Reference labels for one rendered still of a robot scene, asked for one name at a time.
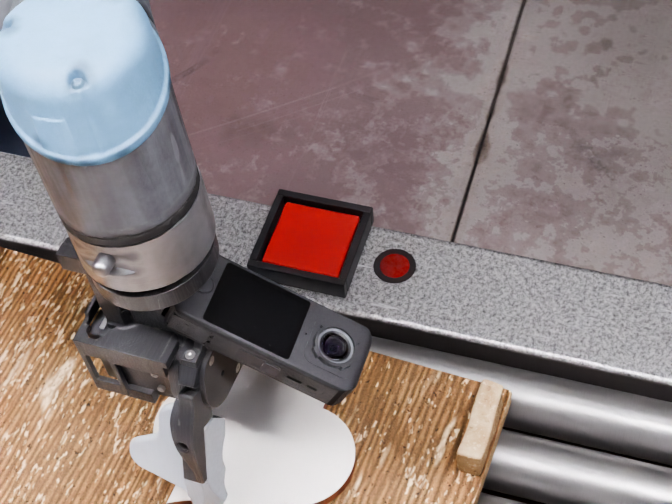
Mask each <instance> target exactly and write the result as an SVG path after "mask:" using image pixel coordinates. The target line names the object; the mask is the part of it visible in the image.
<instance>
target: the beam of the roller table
mask: <svg viewBox="0 0 672 504"><path fill-rule="evenodd" d="M207 194H208V197H209V200H210V203H211V206H212V209H213V213H214V216H215V223H216V231H215V233H216V236H217V240H218V244H219V255H221V256H223V257H225V258H227V259H229V260H231V261H233V262H235V263H237V264H239V265H241V266H243V267H245V268H247V263H248V260H249V258H250V256H251V253H252V251H253V249H254V246H255V244H256V242H257V239H258V237H259V235H260V232H261V230H262V228H263V225H264V223H265V221H266V218H267V216H268V214H269V211H270V209H271V207H272V206H270V205H265V204H260V203H255V202H250V201H245V200H240V199H235V198H230V197H225V196H220V195H215V194H210V193H207ZM67 237H69V236H68V234H67V232H66V229H65V227H64V225H63V223H62V221H61V219H60V217H59V215H58V214H57V212H56V210H55V208H54V206H53V203H52V201H51V199H50V197H49V195H48V193H47V191H46V188H45V186H44V184H43V182H42V180H41V178H40V176H39V174H38V171H37V169H36V167H35V165H34V163H33V161H32V159H31V158H30V157H25V156H20V155H15V154H10V153H5V152H0V247H3V248H6V249H10V250H14V251H17V252H21V253H24V254H28V255H31V256H35V257H38V258H42V259H46V260H49V261H53V262H56V263H60V262H59V260H58V258H57V256H56V252H57V251H58V249H59V247H60V246H61V244H62V243H63V242H64V241H65V239H66V238H67ZM389 249H401V250H405V251H407V252H408V253H410V254H411V255H412V256H413V257H414V259H415V262H416V270H415V272H414V274H413V276H412V277H411V278H409V279H408V280H406V281H404V282H402V283H387V282H384V281H382V280H381V279H380V278H378V277H377V275H376V274H375V272H374V268H373V265H374V261H375V259H376V257H377V256H378V255H379V254H380V253H382V252H384V251H386V250H389ZM282 286H284V287H286V288H288V289H290V290H292V291H294V292H296V293H298V294H300V295H302V296H304V297H306V298H308V299H310V300H313V301H315V302H317V303H319V304H321V305H323V306H325V307H327V308H329V309H331V310H333V311H335V312H337V313H339V314H341V315H343V316H345V317H347V318H349V319H351V320H353V321H355V322H357V323H359V324H361V325H363V326H365V327H367V328H368V329H369V330H370V332H371V335H372V336H374V337H378V338H383V339H388V340H392V341H397V342H401V343H406V344H410V345H415V346H419V347H424V348H428V349H433V350H437V351H442V352H446V353H451V354H455V355H460V356H464V357H469V358H473V359H478V360H482V361H487V362H491V363H496V364H500V365H505V366H509V367H514V368H518V369H523V370H527V371H532V372H536V373H541V374H546V375H550V376H555V377H559V378H564V379H568V380H573V381H577V382H582V383H586V384H591V385H595V386H600V387H604V388H609V389H613V390H618V391H622V392H627V393H631V394H636V395H640V396H645V397H649V398H654V399H658V400H663V401H667V402H672V286H669V285H664V284H659V283H654V282H649V281H644V280H639V279H634V278H629V277H624V276H619V275H614V274H609V273H604V272H599V271H594V270H589V269H584V268H579V267H574V266H569V265H564V264H559V263H554V262H549V261H544V260H539V259H534V258H529V257H524V256H519V255H514V254H509V253H504V252H499V251H494V250H489V249H484V248H479V247H474V246H469V245H464V244H459V243H454V242H449V241H444V240H439V239H434V238H429V237H424V236H419V235H414V234H409V233H404V232H399V231H394V230H389V229H384V228H379V227H374V226H372V227H371V230H370V232H369V235H368V238H367V241H366V243H365V246H364V249H363V251H362V254H361V257H360V260H359V262H358V265H357V268H356V271H355V273H354V276H353V279H352V282H351V284H350V287H349V290H348V291H347V295H346V297H345V298H341V297H337V296H332V295H328V294H323V293H318V292H314V291H309V290H304V289H300V288H295V287H290V286H286V285H282Z"/></svg>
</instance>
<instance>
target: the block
mask: <svg viewBox="0 0 672 504"><path fill-rule="evenodd" d="M502 392H503V386H502V385H500V384H498V383H495V382H493V381H490V380H486V379H484V380H483V381H482V382H481V384H480V387H479V390H478V393H477V395H476V399H475V402H474V405H473V408H472V411H471V415H470V419H469V423H468V426H467V429H466V432H465V435H464V437H463V439H462V441H461V444H460V446H459V448H458V450H457V468H458V469H459V470H460V471H463V472H465V473H468V474H472V475H475V476H479V475H480V474H481V473H482V470H483V467H484V464H485V461H486V457H487V454H488V450H489V446H490V443H491V441H492V439H493V436H494V434H495V432H496V428H497V425H498V421H499V417H500V414H501V410H502V406H503V403H502Z"/></svg>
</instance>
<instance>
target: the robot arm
mask: <svg viewBox="0 0 672 504"><path fill-rule="evenodd" d="M0 95H1V100H2V104H3V107H4V110H5V112H6V115H7V117H8V119H9V121H10V123H11V125H12V126H13V128H14V130H15V131H16V133H17V134H18V135H19V137H20V138H21V139H22V140H23V142H24V144H25V146H26V148H27V150H28V152H29V154H30V157H31V159H32V161H33V163H34V165H35V167H36V169H37V171H38V174H39V176H40V178H41V180H42V182H43V184H44V186H45V188H46V191H47V193H48V195H49V197H50V199H51V201H52V203H53V206H54V208H55V210H56V212H57V214H58V215H59V217H60V219H61V221H62V223H63V225H64V227H65V229H66V232H67V234H68V236H69V237H67V238H66V239H65V241H64V242H63V243H62V244H61V246H60V247H59V249H58V251H57V252H56V256H57V258H58V260H59V262H60V264H61V266H62V268H63V269H65V270H69V271H73V272H77V273H81V274H85V275H86V277H87V279H88V281H89V283H90V285H91V287H92V290H93V292H94V294H95V295H94V296H93V298H92V300H91V302H90V303H89V305H88V307H87V308H86V310H85V312H84V313H85V319H84V321H83V323H82V324H81V326H80V328H79V329H78V331H77V333H76V334H75V336H74V338H73V342H74V344H75V346H76V348H77V349H78V351H79V353H80V355H81V357H82V359H83V361H84V363H85V365H86V367H87V369H88V371H89V373H90V375H91V376H92V378H93V380H94V382H95V384H96V386H97V388H101V389H104V390H108V391H112V392H115V393H119V394H123V395H126V396H129V397H133V398H136V399H140V400H144V401H147V402H151V403H155V404H156V402H157V400H158V398H159V396H160V395H164V396H168V397H171V398H175V401H174V402H173V403H168V404H166V405H164V406H163V407H162V408H161V410H160V412H159V430H158V432H156V433H153V434H148V435H143V436H138V437H134V438H133V439H132V440H131V442H130V454H131V457H132V458H133V460H134V461H135V462H136V463H137V464H138V465H139V466H141V467H142V468H144V469H146V470H148V471H150V472H152V473H154V474H156V475H158V476H160V477H161V478H163V479H165V480H167V481H169V482H171V483H173V484H175V485H177V486H179V487H181V488H183V489H184V490H185V491H186V492H187V494H188V497H190V499H191V501H192V503H193V504H223V503H224V502H225V501H226V498H227V496H228V495H227V491H226V489H225V483H224V479H225V471H226V468H225V465H224V462H223V456H222V452H223V443H224V438H225V419H224V418H223V417H219V416H215V415H213V412H212V408H217V407H219V406H220V405H221V404H222V403H223V402H224V401H225V399H226V398H227V396H228V394H229V392H230V390H231V388H232V386H233V384H234V382H235V380H236V378H237V376H238V374H239V372H240V370H241V368H242V366H243V365H245V366H248V367H250V368H252V369H254V370H256V371H258V372H260V373H262V374H264V375H266V376H268V377H271V378H273V379H275V380H277V381H279V382H281V383H283V384H285V385H287V386H289V387H291V388H293V389H296V390H298V391H300V392H302V393H304V394H306V395H308V396H310V397H312V398H314V399H316V400H318V401H321V402H323V403H325V404H327V405H330V406H333V405H336V404H338V403H340V402H341V401H342V400H344V399H345V398H346V397H347V396H348V395H349V394H350V393H351V392H352V391H353V390H354V389H355V388H356V386H357V384H358V381H359V378H360V376H361V373H362V370H363V367H364V364H365V362H366V359H367V356H368V353H369V350H370V347H371V343H372V335H371V332H370V330H369V329H368V328H367V327H365V326H363V325H361V324H359V323H357V322H355V321H353V320H351V319H349V318H347V317H345V316H343V315H341V314H339V313H337V312H335V311H333V310H331V309H329V308H327V307H325V306H323V305H321V304H319V303H317V302H315V301H313V300H310V299H308V298H306V297H304V296H302V295H300V294H298V293H296V292H294V291H292V290H290V289H288V288H286V287H284V286H282V285H280V284H278V283H276V282H274V281H272V280H270V279H268V278H266V277H264V276H262V275H260V274H258V273H255V272H253V271H251V270H249V269H247V268H245V267H243V266H241V265H239V264H237V263H235V262H233V261H231V260H229V259H227V258H225V257H223V256H221V255H219V244H218V240H217V236H216V233H215V231H216V223H215V216H214V213H213V209H212V206H211V203H210V200H209V197H208V194H207V190H206V187H205V184H204V181H203V178H202V175H201V172H200V170H199V168H198V166H197V163H196V159H195V156H194V153H193V150H192V147H191V144H190V141H189V138H188V135H187V131H186V128H185V125H184V122H183V119H182V115H181V112H180V109H179V105H178V102H177V99H176V95H175V92H174V88H173V85H172V81H171V77H170V69H169V63H168V59H167V55H166V52H165V49H164V47H163V44H162V42H161V40H160V37H159V34H158V31H157V29H156V26H155V23H154V19H153V15H152V11H151V7H150V3H149V0H0ZM99 308H101V310H100V311H99V313H98V314H97V316H96V318H95V320H94V321H93V323H92V325H91V327H90V323H91V322H92V320H93V318H94V317H95V315H96V313H97V311H98V310H99ZM88 336H89V337H90V338H89V337H88ZM90 356H91V357H95V358H99V359H101V361H102V363H103V365H104V367H105V369H106V371H107V373H108V375H109V376H112V377H116V378H117V379H118V380H116V379H112V378H109V377H105V376H101V375H99V373H98V371H97V369H96V367H95V365H94V363H93V361H92V359H91V357H90Z"/></svg>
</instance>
